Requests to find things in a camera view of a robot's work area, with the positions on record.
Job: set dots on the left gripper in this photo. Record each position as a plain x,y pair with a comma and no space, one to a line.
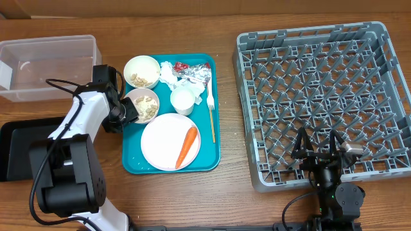
132,113

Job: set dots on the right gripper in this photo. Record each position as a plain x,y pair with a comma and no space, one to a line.
314,158

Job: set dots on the white bowl with rice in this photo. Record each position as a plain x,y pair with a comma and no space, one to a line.
146,103

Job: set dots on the white bowl with peanuts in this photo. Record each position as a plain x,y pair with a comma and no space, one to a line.
142,72

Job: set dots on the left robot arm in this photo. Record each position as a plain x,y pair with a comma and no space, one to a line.
68,181

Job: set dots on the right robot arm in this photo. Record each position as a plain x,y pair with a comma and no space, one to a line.
339,202

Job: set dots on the grey plastic dishwasher rack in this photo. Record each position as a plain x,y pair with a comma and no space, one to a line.
343,77

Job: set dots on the black rectangular waste tray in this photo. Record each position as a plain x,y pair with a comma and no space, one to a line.
16,138

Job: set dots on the white round plate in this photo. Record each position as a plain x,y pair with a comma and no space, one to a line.
162,140

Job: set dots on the crumpled white napkin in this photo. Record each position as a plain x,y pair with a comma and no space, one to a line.
167,77

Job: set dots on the white paper cup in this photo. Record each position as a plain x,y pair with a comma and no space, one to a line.
183,100

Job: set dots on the orange carrot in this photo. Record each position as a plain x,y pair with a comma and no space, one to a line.
188,141

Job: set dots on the white plastic fork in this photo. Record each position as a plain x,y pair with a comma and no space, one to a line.
210,98

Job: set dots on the crumpled silver foil wrapper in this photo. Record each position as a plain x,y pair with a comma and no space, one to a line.
200,73

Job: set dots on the wooden chopstick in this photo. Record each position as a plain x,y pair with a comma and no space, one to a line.
212,125

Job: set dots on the clear plastic storage bin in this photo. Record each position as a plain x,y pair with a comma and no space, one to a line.
26,64

